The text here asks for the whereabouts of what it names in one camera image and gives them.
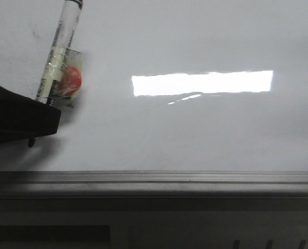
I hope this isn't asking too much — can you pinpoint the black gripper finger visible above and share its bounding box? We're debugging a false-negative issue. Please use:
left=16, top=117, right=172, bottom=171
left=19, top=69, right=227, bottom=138
left=0, top=86, right=61, bottom=144

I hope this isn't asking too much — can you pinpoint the white whiteboard marker black tip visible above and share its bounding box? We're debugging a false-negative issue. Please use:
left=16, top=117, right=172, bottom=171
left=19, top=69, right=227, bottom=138
left=35, top=1, right=83, bottom=107

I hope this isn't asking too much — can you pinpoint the red magnet taped to marker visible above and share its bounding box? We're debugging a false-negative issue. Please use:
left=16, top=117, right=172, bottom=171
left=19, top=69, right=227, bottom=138
left=54, top=49, right=83, bottom=108

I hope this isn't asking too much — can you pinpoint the dark panel below whiteboard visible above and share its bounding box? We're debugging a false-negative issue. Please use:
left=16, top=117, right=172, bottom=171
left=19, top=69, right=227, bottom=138
left=0, top=225, right=111, bottom=248

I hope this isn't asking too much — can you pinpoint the white whiteboard surface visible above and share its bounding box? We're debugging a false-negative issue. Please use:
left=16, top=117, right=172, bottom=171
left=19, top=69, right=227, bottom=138
left=0, top=1, right=308, bottom=171

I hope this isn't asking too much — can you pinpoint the aluminium whiteboard frame tray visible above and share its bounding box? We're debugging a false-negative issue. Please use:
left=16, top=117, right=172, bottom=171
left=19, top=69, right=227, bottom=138
left=0, top=170, right=308, bottom=199

